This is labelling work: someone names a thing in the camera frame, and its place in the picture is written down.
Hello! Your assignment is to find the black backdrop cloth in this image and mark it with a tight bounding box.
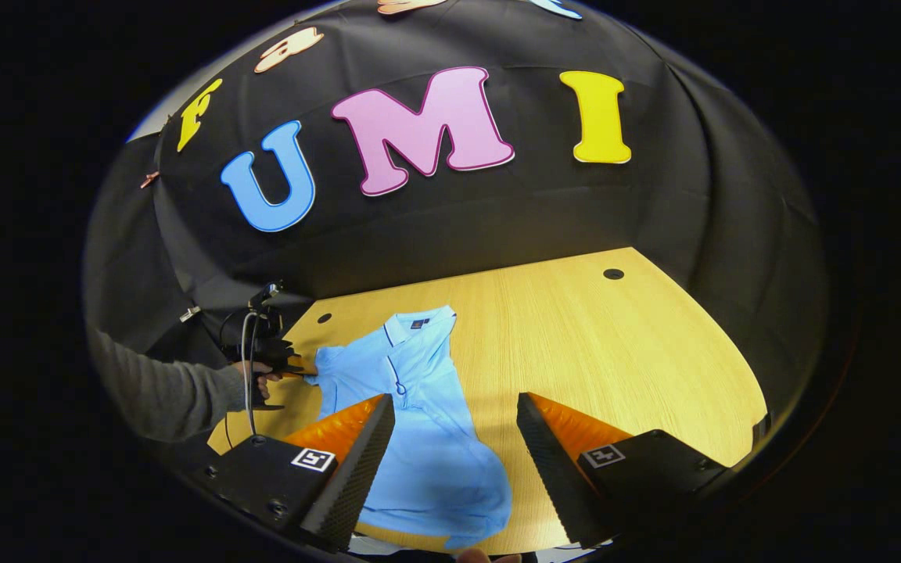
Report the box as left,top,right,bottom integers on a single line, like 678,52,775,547
83,0,831,407

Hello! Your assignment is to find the black cable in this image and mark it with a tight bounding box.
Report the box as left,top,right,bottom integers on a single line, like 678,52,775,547
238,308,265,439

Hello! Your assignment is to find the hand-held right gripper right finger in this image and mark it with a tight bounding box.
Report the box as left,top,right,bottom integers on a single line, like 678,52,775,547
515,391,730,550

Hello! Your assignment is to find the light blue T-shirt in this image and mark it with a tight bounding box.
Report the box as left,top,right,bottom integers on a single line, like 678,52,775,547
313,304,514,550

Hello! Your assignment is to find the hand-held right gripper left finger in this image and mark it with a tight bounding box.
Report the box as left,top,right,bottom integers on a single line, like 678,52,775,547
188,393,397,553

